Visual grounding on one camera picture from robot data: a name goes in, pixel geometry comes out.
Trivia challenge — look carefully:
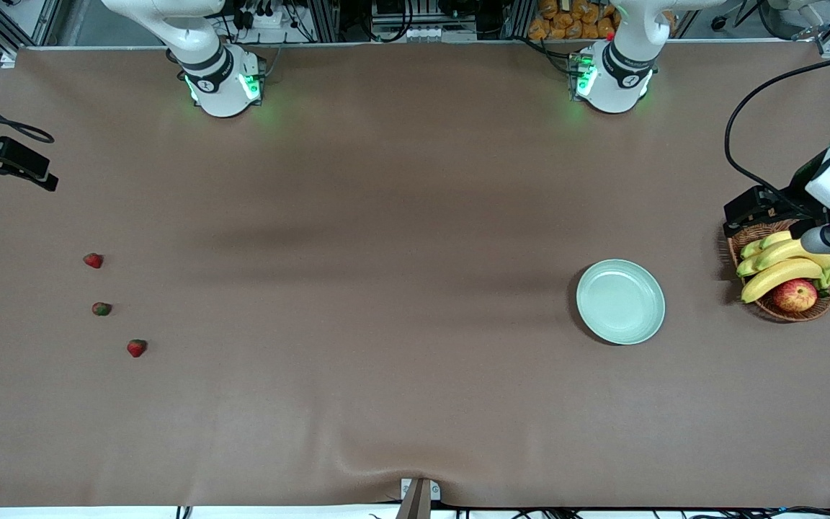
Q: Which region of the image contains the pale green round plate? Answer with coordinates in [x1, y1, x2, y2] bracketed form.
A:
[576, 259, 666, 346]

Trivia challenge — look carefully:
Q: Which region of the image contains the red yellow apple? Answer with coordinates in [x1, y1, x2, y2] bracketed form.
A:
[772, 278, 818, 313]

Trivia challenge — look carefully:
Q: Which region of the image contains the brown wicker basket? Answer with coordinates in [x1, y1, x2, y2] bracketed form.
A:
[726, 218, 830, 323]

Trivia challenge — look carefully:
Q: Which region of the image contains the pile of orange fruits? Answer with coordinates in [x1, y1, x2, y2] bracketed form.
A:
[528, 0, 617, 41]

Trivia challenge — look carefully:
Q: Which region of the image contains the white power strip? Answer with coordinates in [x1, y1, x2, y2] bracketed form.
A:
[246, 6, 287, 31]

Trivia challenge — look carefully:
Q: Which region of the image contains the white connector strip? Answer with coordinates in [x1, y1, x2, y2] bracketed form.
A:
[401, 25, 478, 43]

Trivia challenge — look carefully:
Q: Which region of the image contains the large table cover mat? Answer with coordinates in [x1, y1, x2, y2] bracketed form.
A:
[0, 43, 830, 509]

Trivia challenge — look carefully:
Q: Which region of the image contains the brown wooden bar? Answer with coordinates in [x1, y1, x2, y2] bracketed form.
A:
[395, 479, 432, 519]

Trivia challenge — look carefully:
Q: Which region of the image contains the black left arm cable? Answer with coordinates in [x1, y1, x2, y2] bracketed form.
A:
[724, 54, 830, 217]

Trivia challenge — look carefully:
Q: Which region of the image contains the silver table bracket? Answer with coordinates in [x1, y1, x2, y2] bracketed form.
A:
[401, 478, 441, 502]

